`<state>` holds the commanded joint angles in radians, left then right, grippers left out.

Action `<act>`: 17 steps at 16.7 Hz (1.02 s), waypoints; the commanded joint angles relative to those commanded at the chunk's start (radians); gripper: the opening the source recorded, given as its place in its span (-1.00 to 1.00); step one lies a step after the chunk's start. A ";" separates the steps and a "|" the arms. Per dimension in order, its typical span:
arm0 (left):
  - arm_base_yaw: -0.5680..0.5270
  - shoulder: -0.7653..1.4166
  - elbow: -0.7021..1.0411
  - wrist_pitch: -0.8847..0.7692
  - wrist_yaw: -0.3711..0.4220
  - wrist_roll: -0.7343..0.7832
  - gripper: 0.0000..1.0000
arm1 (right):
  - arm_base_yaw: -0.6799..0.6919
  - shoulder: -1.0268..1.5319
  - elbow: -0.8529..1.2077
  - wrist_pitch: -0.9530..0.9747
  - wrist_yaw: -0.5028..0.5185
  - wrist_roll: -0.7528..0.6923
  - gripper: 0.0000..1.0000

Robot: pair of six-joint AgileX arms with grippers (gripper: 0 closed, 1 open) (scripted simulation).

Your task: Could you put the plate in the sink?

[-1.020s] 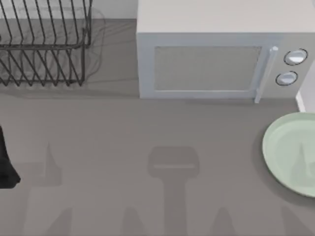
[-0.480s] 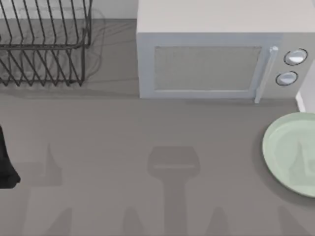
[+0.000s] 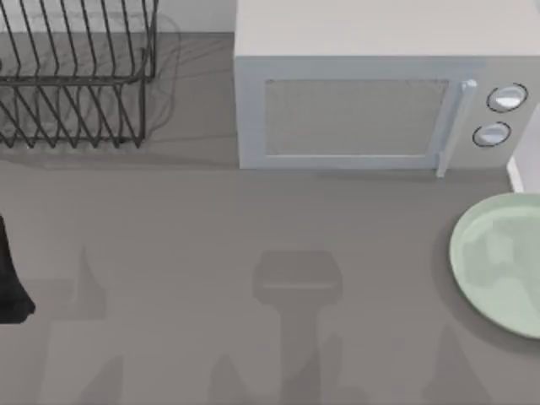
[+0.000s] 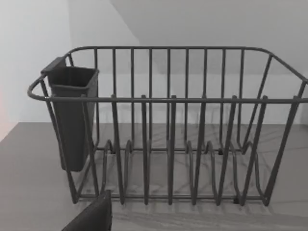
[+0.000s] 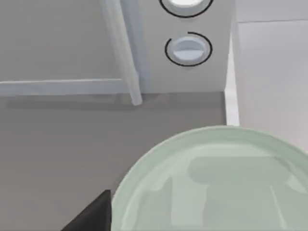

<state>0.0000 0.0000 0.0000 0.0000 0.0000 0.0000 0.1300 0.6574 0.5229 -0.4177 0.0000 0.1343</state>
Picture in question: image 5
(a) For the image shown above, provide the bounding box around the microwave door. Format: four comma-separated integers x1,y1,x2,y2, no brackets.
0,0,135,97

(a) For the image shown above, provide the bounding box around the pale microwave door handle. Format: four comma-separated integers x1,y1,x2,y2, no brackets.
100,0,143,106

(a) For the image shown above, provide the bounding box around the pale round microwave knob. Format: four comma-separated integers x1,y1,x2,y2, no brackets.
164,31,213,67
159,0,214,18

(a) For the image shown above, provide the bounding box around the pale microwave oven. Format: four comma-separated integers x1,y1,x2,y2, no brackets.
0,0,241,127

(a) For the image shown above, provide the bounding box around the pale green plate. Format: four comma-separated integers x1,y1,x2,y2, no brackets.
110,125,308,231

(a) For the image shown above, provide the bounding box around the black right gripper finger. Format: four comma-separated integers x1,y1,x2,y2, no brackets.
60,189,112,231

